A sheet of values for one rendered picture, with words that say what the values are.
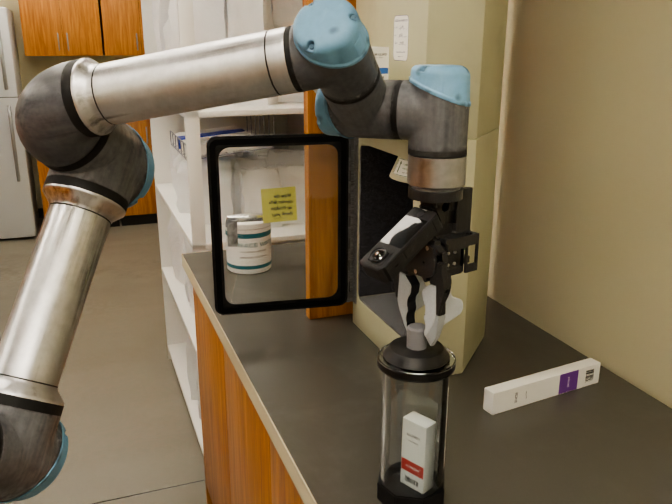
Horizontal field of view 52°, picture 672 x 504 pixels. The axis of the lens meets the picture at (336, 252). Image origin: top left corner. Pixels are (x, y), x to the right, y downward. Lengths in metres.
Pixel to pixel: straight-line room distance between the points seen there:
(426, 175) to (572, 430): 0.60
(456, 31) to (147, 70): 0.59
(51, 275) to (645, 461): 0.94
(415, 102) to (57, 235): 0.50
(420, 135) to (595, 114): 0.72
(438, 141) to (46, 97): 0.48
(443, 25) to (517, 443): 0.71
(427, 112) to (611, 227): 0.73
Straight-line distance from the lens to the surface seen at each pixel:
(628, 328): 1.51
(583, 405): 1.38
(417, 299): 0.97
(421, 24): 1.24
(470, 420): 1.28
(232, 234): 1.50
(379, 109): 0.87
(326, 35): 0.76
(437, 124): 0.86
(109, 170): 1.00
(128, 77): 0.87
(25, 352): 0.97
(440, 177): 0.87
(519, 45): 1.75
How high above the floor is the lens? 1.58
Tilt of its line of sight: 17 degrees down
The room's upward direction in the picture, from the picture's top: straight up
